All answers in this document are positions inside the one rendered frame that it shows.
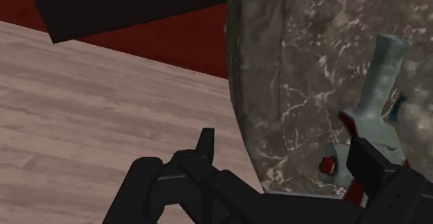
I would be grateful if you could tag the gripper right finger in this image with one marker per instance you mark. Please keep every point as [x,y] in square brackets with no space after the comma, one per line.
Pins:
[399,196]

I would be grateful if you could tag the red rug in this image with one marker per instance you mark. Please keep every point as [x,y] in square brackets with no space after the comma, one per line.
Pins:
[176,44]

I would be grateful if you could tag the mottled grey rounded object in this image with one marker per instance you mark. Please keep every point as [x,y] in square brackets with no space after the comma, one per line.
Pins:
[417,125]

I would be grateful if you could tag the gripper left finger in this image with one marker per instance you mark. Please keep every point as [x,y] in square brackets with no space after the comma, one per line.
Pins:
[199,182]

